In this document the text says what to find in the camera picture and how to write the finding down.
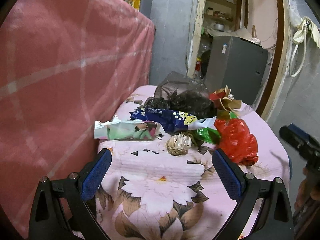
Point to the black plastic bag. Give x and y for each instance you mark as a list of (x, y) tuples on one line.
[(178, 92)]

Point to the grey washing machine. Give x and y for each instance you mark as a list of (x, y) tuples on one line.
[(238, 64)]

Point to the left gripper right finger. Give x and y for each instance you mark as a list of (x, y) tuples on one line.
[(274, 219)]

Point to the blue snack bag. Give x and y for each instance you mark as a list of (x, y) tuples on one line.
[(172, 121)]

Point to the green floral wrapper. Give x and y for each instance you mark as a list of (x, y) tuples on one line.
[(127, 130)]

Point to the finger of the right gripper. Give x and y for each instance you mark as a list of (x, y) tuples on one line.
[(298, 133)]

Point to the red plastic bag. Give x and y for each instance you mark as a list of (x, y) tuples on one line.
[(236, 141)]

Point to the green tube white cap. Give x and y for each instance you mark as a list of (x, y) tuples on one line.
[(208, 135)]

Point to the red plaid cloth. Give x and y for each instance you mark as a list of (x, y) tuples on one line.
[(64, 65)]

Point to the white red sack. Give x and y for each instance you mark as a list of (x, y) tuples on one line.
[(197, 72)]

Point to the wooden storage shelf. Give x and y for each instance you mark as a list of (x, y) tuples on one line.
[(222, 15)]

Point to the cream rubber gloves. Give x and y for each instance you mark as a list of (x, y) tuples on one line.
[(303, 29)]

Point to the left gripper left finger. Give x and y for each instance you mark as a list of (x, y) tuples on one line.
[(60, 209)]

